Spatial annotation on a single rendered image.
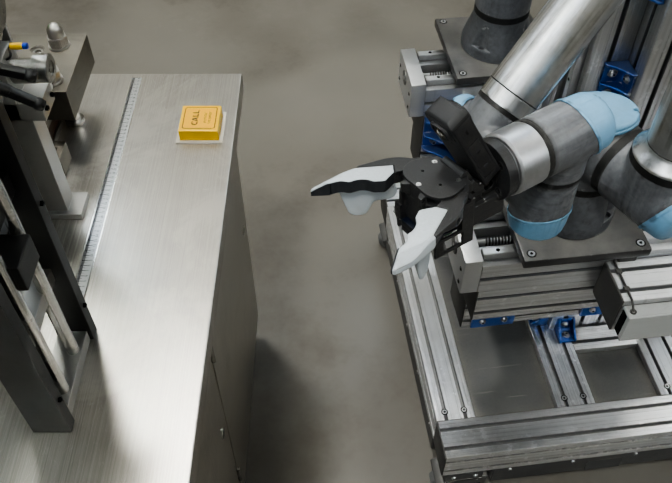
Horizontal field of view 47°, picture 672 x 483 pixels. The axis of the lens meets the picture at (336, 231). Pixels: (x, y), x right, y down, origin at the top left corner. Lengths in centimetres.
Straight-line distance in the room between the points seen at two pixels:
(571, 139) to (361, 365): 134
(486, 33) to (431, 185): 92
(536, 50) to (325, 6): 241
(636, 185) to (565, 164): 31
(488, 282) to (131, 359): 65
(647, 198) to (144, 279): 75
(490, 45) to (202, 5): 194
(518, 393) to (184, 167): 97
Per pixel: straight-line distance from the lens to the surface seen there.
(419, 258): 75
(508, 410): 186
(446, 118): 77
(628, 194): 122
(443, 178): 81
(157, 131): 142
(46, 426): 107
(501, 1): 165
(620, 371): 199
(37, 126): 119
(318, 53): 310
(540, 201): 96
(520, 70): 102
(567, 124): 90
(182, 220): 126
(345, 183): 82
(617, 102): 129
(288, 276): 230
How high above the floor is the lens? 181
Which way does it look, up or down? 49 degrees down
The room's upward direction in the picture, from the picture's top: straight up
